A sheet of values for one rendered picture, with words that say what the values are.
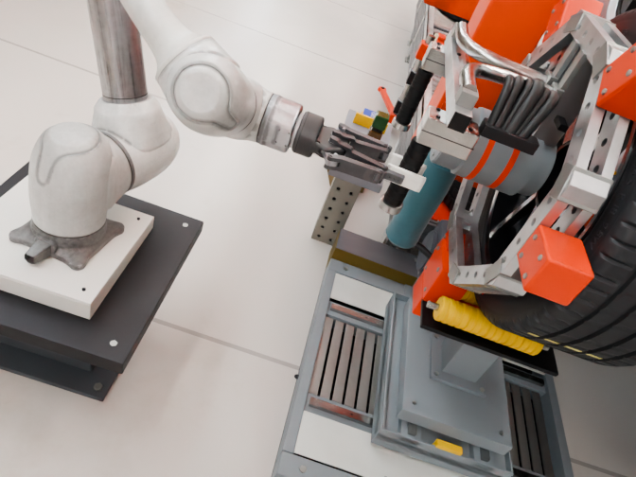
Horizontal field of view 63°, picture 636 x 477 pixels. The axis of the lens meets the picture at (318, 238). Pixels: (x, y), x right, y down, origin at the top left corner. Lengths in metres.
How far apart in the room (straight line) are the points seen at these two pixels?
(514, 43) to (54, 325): 1.28
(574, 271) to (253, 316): 1.08
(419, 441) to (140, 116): 1.03
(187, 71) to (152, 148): 0.60
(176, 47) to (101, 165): 0.46
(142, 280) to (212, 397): 0.39
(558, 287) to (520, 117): 0.26
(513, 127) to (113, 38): 0.83
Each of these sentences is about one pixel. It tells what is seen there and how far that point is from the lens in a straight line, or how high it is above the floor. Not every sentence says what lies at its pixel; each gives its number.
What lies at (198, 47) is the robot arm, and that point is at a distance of 0.76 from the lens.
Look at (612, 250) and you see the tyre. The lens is 0.87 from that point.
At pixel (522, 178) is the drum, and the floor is 0.85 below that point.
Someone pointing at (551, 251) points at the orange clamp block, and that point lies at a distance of 0.83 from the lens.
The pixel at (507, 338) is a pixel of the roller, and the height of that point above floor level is 0.52.
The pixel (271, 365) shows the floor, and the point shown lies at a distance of 1.58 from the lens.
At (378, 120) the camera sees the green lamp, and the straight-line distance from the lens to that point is 1.50.
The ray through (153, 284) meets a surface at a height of 0.30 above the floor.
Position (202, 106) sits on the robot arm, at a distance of 0.70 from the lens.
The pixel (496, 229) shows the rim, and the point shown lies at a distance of 1.32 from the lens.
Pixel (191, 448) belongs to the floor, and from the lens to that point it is 1.42.
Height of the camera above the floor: 1.28
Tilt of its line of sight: 39 degrees down
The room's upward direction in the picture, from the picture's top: 23 degrees clockwise
